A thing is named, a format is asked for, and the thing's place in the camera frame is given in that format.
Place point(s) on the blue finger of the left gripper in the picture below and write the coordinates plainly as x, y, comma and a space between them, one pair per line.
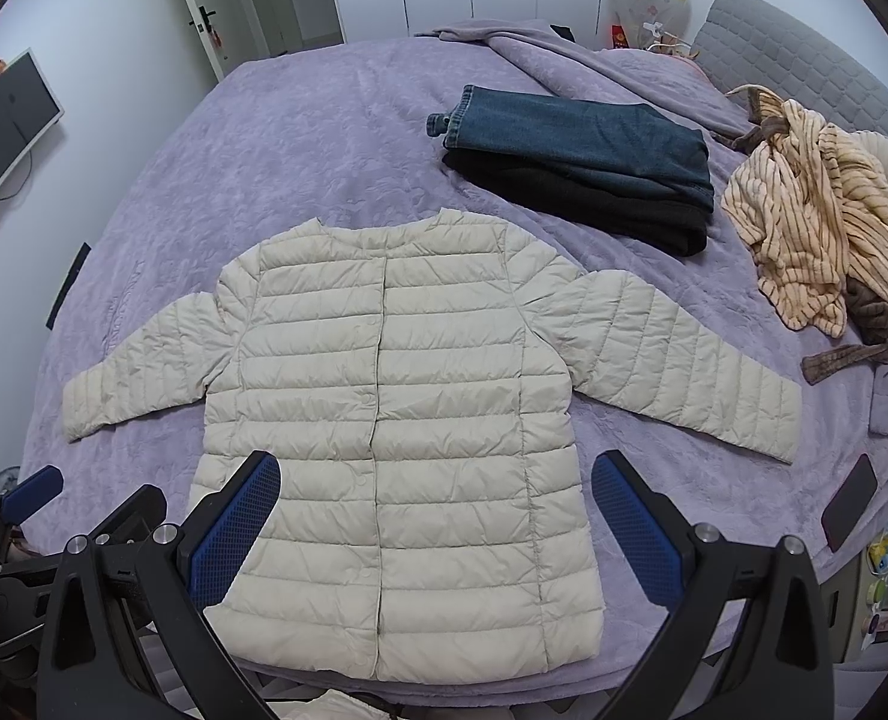
30, 496

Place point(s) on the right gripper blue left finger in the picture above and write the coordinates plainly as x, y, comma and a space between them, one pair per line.
219, 532

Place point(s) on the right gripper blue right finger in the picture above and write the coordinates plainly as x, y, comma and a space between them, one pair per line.
665, 552

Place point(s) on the cream quilted puffer jacket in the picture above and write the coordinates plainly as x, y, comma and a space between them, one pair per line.
414, 384

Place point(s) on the black smartphone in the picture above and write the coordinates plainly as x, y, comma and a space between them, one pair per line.
845, 508

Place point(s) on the folded black garment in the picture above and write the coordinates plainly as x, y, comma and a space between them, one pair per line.
671, 224

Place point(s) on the beige striped crumpled shirt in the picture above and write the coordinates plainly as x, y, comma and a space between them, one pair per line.
810, 203

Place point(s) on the folded blue denim jeans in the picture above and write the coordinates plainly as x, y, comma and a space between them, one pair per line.
620, 148

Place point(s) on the purple plush bed blanket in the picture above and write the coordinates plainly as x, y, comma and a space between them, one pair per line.
338, 135

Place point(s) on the grey quilted headboard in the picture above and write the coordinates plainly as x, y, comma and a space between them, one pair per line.
750, 41

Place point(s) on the round white patterned fan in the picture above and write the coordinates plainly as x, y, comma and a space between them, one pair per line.
652, 24

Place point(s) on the curved wall monitor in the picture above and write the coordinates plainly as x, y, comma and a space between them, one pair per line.
28, 110

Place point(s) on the white door with handle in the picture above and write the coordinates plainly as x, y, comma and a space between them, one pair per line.
229, 32

